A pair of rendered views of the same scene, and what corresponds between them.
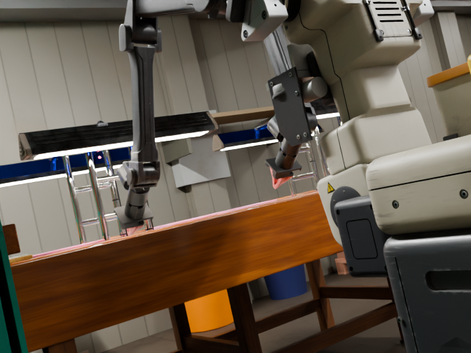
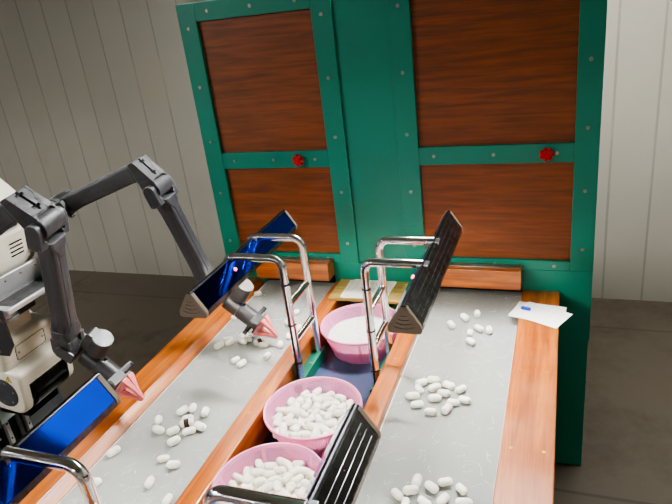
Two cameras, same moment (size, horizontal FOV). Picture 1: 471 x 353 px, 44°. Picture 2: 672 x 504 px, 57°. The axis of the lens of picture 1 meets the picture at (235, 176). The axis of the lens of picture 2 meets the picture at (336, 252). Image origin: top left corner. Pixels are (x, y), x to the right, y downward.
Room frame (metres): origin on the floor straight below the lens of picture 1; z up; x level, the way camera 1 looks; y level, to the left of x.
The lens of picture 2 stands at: (3.31, -0.45, 1.77)
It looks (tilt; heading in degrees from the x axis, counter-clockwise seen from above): 23 degrees down; 145
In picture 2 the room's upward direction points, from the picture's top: 7 degrees counter-clockwise
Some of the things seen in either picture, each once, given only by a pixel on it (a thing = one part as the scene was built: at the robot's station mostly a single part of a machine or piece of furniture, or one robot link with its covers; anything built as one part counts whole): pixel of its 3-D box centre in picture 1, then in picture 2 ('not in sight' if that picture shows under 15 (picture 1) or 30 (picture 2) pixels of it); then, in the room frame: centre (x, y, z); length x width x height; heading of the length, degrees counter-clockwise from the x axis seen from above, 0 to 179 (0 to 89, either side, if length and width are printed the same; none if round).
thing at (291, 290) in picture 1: (280, 263); not in sight; (4.53, -0.19, 0.25); 0.43 x 0.39 x 0.50; 122
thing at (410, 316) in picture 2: (71, 164); (430, 262); (2.22, 0.61, 1.08); 0.62 x 0.08 x 0.07; 123
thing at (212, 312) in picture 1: (200, 279); not in sight; (4.04, 0.39, 0.32); 0.42 x 0.41 x 0.64; 33
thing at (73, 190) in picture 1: (89, 206); (405, 318); (2.16, 0.56, 0.90); 0.20 x 0.19 x 0.45; 123
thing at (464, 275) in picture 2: not in sight; (476, 275); (2.03, 1.01, 0.83); 0.30 x 0.06 x 0.07; 33
